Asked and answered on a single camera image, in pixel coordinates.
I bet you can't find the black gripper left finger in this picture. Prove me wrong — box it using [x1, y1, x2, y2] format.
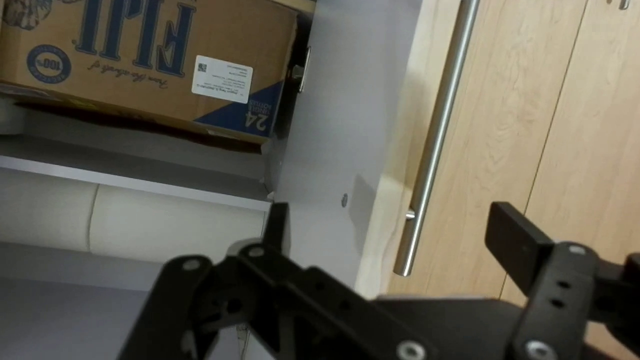
[117, 200, 435, 360]

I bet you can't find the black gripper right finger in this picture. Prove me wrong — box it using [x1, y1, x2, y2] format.
[483, 200, 640, 360]

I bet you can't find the wooden cabinet door gray inside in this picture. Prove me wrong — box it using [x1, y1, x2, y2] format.
[265, 0, 482, 299]

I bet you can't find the steel bar door handle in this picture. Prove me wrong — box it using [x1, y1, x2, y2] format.
[390, 0, 482, 280]

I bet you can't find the gray cabinet shelf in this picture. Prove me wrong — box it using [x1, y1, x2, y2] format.
[0, 136, 274, 213]

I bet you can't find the cardboard Fiji water box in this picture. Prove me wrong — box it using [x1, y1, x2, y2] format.
[0, 0, 315, 147]

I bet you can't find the tall wooden wall cabinet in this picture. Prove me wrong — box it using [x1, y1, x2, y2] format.
[387, 0, 640, 360]

